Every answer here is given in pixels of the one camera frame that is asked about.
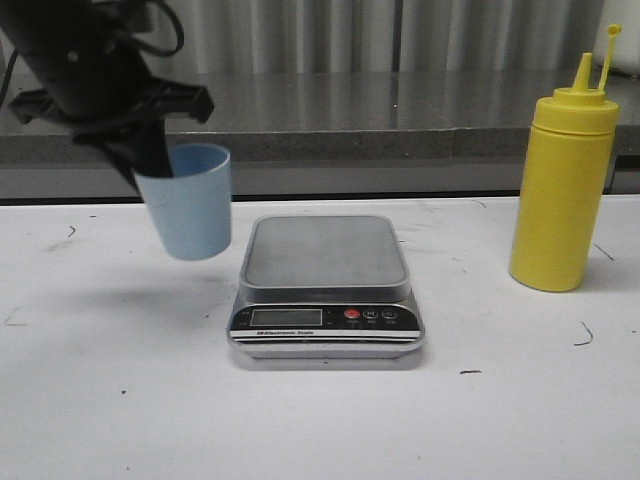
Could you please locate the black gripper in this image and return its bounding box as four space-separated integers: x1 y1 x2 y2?
1 1 214 193

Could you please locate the light blue plastic cup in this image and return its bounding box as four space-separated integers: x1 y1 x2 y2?
134 144 232 260

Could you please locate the yellow squeeze bottle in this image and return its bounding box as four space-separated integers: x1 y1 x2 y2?
509 24 622 292

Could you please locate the silver digital kitchen scale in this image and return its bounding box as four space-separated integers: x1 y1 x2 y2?
227 215 425 360

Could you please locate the grey stone counter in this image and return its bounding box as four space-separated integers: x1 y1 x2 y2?
1 70 639 204

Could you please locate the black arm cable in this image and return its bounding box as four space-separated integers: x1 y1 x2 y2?
114 0 185 57

